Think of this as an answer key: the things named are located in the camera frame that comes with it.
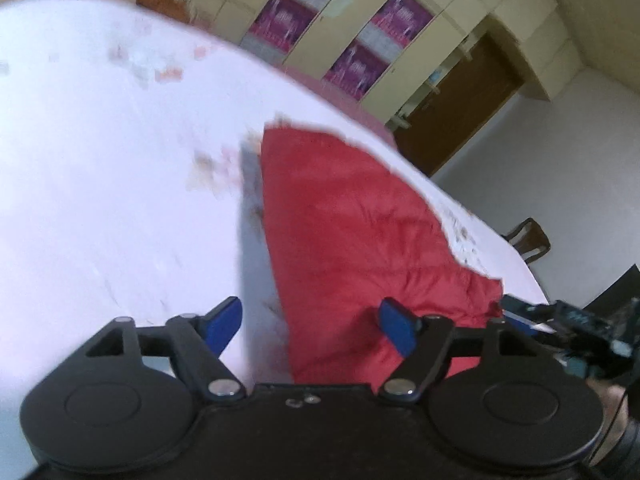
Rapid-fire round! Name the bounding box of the red padded jacket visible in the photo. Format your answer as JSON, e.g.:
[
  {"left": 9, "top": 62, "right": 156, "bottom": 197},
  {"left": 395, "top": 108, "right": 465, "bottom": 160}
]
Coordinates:
[{"left": 260, "top": 126, "right": 502, "bottom": 387}]

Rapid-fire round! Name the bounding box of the brown wooden door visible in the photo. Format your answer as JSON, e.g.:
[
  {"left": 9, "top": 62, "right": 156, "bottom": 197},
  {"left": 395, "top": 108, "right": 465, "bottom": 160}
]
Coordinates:
[{"left": 394, "top": 35, "right": 523, "bottom": 177}]

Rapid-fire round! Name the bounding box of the cream wardrobe with purple posters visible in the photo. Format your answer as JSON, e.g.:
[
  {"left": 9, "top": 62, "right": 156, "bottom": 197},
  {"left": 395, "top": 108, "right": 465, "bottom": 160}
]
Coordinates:
[{"left": 189, "top": 0, "right": 582, "bottom": 122}]

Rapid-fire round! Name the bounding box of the person's right hand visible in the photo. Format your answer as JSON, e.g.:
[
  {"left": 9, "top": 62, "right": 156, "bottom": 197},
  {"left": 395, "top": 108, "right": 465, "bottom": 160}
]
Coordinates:
[{"left": 587, "top": 378, "right": 629, "bottom": 448}]

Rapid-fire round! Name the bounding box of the pink bed sheet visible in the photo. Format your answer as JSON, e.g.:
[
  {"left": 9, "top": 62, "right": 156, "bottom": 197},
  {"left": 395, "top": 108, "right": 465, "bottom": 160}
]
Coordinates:
[{"left": 277, "top": 66, "right": 397, "bottom": 151}]

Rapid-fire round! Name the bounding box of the white floral quilt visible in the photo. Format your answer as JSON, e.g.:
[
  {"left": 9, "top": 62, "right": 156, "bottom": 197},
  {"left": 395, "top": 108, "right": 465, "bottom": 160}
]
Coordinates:
[{"left": 1, "top": 0, "right": 544, "bottom": 479}]

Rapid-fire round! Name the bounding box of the wooden chair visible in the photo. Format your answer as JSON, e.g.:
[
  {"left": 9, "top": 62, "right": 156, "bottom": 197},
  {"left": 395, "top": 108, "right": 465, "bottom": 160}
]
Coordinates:
[{"left": 502, "top": 218, "right": 551, "bottom": 264}]

